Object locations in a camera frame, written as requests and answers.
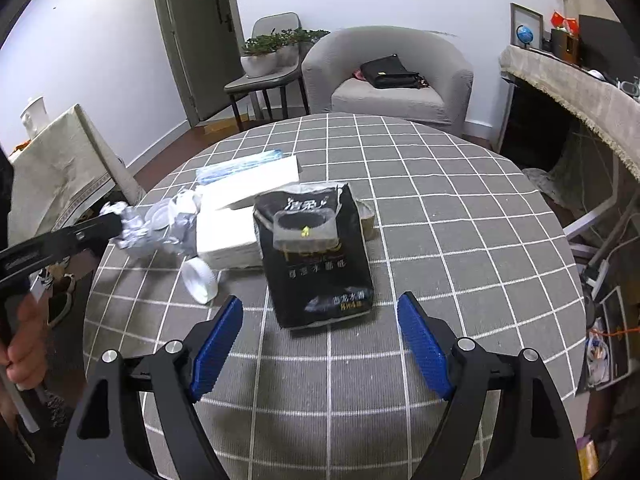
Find black monitor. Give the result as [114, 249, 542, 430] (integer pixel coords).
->
[577, 13, 637, 82]

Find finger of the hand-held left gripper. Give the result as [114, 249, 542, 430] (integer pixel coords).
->
[62, 230, 123, 263]
[50, 214, 123, 241]

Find white desk leg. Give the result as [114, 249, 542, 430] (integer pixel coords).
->
[562, 154, 625, 262]

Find silver foil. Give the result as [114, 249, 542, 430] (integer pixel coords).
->
[100, 200, 152, 262]

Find brown cardboard piece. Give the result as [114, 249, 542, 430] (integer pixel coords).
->
[356, 200, 377, 242]

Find beige fringed desk cloth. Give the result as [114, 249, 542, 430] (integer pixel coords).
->
[498, 44, 640, 182]

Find blue white plastic packet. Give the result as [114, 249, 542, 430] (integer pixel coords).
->
[196, 147, 282, 182]

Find open box of cables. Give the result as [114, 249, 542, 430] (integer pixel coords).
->
[575, 285, 640, 397]

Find grey armchair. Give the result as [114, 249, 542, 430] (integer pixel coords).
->
[301, 27, 475, 137]

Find beige cloth covered table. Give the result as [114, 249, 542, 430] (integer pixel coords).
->
[6, 103, 147, 248]

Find grey dining chair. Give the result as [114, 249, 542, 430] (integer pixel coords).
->
[223, 11, 312, 133]

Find dark wooden box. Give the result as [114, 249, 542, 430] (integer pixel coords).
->
[550, 28, 581, 64]

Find long white box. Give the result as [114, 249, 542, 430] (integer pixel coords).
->
[199, 152, 303, 211]

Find white tape roll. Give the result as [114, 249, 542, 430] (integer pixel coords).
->
[181, 258, 220, 306]

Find grey green door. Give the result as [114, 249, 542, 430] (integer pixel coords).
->
[149, 0, 257, 129]

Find black tissue packet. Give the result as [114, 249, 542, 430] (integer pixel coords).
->
[252, 181, 377, 329]

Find person's left hand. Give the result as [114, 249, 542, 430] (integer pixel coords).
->
[0, 290, 51, 392]

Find white tissue stack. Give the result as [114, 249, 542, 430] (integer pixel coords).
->
[196, 204, 264, 270]

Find clear plastic wrapper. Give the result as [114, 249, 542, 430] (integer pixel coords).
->
[147, 187, 204, 257]

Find potted plant in white pot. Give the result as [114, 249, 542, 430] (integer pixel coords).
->
[295, 27, 332, 59]
[274, 29, 302, 68]
[240, 33, 281, 79]

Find beige cloth on floor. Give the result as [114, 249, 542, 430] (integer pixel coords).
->
[522, 167, 567, 207]

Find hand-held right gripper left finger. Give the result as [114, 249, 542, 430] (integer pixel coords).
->
[57, 295, 245, 480]

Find white kettle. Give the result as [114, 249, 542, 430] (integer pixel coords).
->
[20, 95, 47, 139]

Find grey checked tablecloth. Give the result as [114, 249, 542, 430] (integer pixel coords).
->
[82, 112, 589, 480]

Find black handbag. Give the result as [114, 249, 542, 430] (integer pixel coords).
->
[360, 53, 427, 90]

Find grey picture frame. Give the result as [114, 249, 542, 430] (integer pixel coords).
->
[509, 2, 545, 52]

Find small red flags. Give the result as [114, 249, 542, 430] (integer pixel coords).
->
[550, 10, 581, 32]

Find black cabinet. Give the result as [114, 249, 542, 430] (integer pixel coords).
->
[498, 76, 572, 172]

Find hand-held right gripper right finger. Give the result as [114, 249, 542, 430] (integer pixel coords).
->
[397, 292, 583, 480]

